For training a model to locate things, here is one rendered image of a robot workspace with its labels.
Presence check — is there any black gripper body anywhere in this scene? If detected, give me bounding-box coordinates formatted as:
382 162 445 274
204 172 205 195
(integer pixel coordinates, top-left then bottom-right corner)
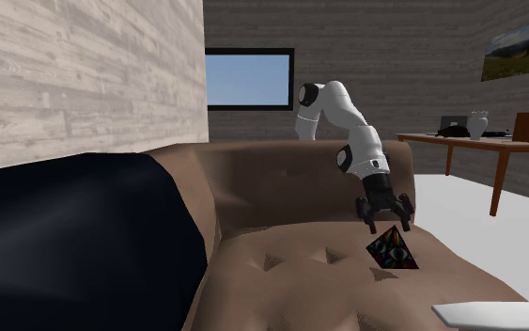
362 171 400 213

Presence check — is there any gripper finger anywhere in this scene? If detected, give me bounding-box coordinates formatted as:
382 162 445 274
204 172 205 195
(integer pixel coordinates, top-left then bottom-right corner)
355 196 380 236
394 193 416 233

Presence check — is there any colourful eye-patterned pyramid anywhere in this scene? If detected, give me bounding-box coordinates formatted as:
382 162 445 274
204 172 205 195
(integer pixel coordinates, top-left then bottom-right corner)
366 224 420 271

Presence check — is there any brown tufted sofa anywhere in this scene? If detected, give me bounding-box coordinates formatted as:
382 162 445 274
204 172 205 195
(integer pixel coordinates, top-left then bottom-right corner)
145 139 529 331

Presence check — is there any wooden table with items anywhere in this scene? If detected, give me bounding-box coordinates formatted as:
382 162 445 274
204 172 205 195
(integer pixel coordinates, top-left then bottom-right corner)
395 110 529 218

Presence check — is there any white flat slab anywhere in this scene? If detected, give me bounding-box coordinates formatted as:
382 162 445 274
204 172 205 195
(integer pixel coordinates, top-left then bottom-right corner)
430 301 529 331

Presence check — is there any black-framed window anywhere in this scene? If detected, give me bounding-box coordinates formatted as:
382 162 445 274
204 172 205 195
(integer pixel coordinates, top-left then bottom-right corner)
204 47 296 112

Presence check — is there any dark blue cushion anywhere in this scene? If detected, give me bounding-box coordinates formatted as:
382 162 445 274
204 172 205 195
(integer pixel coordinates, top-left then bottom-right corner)
0 151 210 331

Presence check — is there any landscape wall picture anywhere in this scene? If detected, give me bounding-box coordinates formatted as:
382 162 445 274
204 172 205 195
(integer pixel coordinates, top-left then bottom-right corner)
480 13 529 83

